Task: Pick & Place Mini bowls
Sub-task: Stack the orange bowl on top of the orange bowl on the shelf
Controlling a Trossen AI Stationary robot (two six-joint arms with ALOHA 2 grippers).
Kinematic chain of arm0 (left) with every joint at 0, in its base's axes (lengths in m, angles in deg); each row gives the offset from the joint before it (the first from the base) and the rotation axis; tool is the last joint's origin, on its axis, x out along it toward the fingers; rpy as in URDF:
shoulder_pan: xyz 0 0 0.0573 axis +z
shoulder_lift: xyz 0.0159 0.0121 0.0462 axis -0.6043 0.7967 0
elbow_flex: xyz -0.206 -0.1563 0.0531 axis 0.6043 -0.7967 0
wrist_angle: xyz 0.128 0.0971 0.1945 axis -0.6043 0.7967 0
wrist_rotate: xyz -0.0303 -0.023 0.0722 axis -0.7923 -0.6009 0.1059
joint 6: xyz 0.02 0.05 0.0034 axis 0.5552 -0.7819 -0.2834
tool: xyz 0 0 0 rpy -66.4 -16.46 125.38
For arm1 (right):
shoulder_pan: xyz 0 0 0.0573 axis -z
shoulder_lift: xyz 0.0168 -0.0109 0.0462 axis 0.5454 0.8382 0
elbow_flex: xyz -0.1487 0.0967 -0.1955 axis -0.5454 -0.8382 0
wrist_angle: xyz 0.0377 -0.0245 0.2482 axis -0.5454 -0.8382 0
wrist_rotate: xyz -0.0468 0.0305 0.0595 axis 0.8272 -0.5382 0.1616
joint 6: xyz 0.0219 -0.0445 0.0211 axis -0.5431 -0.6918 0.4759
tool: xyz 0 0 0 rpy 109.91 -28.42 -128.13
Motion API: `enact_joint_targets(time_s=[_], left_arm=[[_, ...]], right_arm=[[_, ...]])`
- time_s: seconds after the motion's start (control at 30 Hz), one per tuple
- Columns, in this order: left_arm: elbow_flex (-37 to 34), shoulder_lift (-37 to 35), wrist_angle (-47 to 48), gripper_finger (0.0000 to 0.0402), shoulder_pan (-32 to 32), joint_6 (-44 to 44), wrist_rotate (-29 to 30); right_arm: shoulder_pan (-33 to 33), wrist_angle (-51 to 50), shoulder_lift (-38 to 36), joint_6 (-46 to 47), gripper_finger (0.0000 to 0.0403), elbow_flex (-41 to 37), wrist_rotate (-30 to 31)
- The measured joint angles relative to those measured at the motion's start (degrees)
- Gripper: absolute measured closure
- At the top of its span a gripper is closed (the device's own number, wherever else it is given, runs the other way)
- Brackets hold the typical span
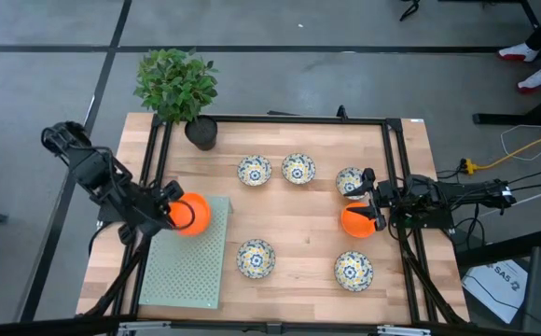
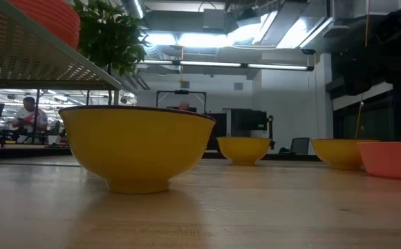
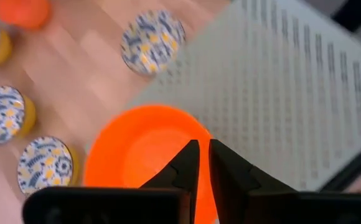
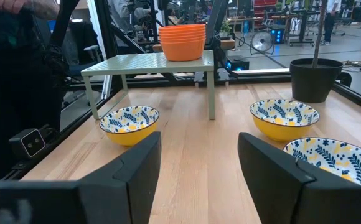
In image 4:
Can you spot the person's hand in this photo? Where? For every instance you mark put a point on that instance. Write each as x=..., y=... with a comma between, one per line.
x=6, y=4

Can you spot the round floor fan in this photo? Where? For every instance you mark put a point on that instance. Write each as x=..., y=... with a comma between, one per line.
x=262, y=42

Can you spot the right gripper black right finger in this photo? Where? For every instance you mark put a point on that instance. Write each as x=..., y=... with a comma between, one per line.
x=292, y=199

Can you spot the small potted plant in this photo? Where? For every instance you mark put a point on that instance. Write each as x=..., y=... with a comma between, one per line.
x=225, y=28

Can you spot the red cabinet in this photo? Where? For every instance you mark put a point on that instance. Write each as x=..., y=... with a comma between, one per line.
x=264, y=9

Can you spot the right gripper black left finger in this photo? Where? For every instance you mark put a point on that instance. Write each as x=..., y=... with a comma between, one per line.
x=105, y=199

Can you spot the black office chair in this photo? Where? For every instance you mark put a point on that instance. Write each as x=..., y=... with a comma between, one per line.
x=81, y=40

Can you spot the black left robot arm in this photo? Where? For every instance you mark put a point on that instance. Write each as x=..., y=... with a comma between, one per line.
x=221, y=53

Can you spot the black table-level camera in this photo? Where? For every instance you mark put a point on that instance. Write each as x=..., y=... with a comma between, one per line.
x=31, y=143

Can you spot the blue yellow floral ceramic bowl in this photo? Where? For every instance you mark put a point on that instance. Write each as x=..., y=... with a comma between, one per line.
x=280, y=130
x=130, y=137
x=339, y=158

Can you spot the green plant in black pot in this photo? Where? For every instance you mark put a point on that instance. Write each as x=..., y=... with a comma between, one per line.
x=314, y=84

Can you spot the pale green perforated metal shelf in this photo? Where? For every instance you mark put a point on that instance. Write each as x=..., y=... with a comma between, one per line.
x=143, y=62

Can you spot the blue-lit computer tower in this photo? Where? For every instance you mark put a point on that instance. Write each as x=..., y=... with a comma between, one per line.
x=277, y=35

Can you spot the black aluminium rig frame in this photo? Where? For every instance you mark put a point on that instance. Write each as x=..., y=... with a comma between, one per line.
x=104, y=37

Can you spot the black computer blue light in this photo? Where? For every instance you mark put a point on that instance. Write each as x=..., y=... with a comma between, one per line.
x=238, y=63

